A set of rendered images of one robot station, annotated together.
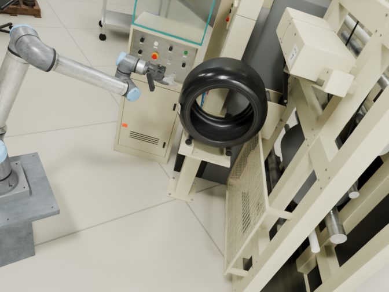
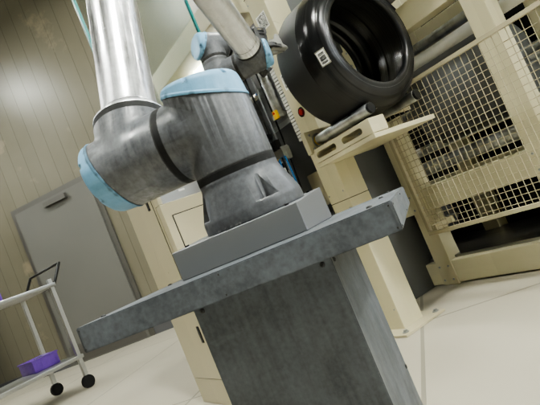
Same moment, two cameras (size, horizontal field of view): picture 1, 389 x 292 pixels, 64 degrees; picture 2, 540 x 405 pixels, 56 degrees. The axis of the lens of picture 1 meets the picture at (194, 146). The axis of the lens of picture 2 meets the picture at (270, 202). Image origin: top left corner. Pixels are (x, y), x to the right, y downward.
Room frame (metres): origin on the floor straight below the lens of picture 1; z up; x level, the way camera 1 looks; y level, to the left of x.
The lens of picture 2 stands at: (0.17, 1.36, 0.62)
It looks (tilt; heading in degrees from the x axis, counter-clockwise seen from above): 3 degrees up; 332
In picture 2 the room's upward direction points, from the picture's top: 23 degrees counter-clockwise
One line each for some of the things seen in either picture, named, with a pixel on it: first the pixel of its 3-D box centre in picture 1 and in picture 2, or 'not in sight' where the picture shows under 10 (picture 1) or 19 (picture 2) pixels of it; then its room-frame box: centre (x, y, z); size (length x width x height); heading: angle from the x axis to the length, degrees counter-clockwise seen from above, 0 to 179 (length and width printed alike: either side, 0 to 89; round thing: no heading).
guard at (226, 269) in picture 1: (242, 191); (479, 135); (1.62, -0.43, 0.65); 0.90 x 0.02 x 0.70; 6
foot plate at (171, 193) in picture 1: (182, 188); (403, 322); (2.06, -0.03, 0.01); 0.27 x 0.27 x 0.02; 6
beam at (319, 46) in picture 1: (309, 43); not in sight; (1.72, -0.38, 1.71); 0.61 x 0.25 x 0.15; 6
